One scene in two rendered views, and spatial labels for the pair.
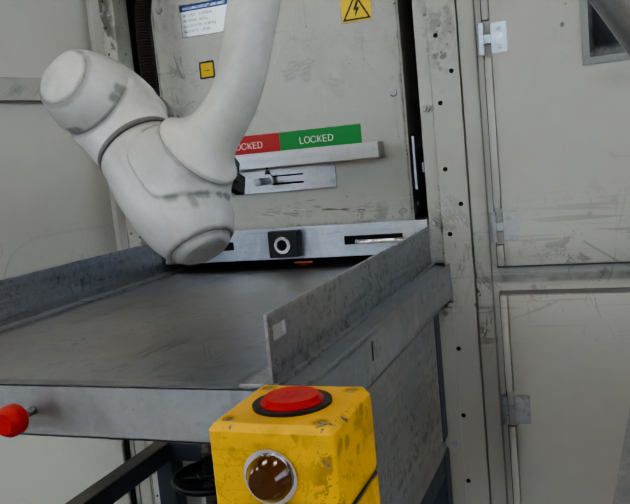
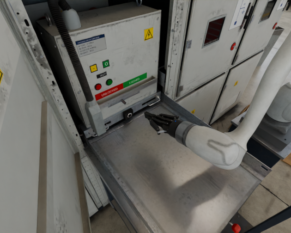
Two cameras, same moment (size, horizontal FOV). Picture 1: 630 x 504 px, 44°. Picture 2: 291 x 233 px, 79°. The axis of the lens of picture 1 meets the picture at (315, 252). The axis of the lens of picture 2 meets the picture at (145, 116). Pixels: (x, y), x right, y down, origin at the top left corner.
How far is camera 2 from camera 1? 131 cm
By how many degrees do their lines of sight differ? 65
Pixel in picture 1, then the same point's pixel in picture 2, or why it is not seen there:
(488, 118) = (183, 65)
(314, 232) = (134, 106)
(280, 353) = (263, 170)
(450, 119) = (173, 67)
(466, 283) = not seen: hidden behind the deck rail
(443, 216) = (168, 90)
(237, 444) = not seen: outside the picture
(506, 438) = not seen: hidden behind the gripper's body
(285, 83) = (124, 65)
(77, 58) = (236, 146)
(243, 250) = (113, 121)
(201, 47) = (89, 59)
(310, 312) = (247, 156)
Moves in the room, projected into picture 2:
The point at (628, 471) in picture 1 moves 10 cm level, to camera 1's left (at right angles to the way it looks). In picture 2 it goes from (266, 144) to (265, 157)
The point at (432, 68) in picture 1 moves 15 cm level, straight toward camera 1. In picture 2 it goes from (172, 54) to (197, 63)
